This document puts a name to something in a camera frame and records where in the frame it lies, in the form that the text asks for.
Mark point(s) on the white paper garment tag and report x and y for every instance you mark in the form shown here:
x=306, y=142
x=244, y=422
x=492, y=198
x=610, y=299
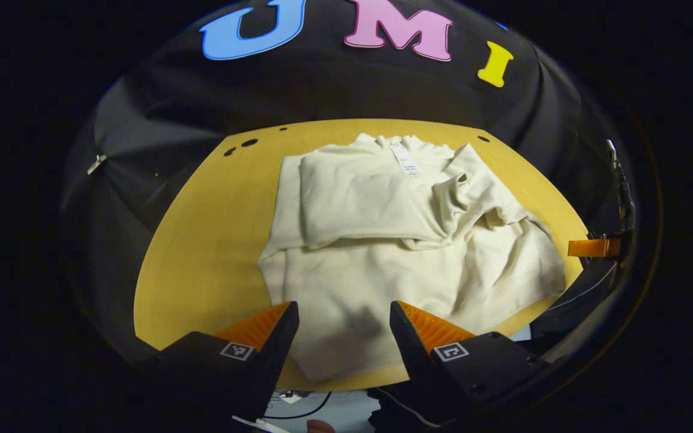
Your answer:
x=405, y=160

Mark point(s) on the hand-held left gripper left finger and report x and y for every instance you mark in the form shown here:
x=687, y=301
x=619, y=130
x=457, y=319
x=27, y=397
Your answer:
x=265, y=373

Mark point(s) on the white cloth clip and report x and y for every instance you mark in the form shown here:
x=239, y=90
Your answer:
x=96, y=164

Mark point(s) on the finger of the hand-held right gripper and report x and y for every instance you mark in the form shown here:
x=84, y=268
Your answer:
x=593, y=248

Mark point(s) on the black backdrop cloth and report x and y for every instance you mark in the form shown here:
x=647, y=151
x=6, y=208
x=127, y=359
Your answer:
x=322, y=90

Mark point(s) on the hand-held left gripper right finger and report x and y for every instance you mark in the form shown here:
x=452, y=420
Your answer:
x=421, y=373

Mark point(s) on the cream white sweatshirt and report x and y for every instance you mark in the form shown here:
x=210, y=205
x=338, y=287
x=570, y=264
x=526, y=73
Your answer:
x=352, y=282

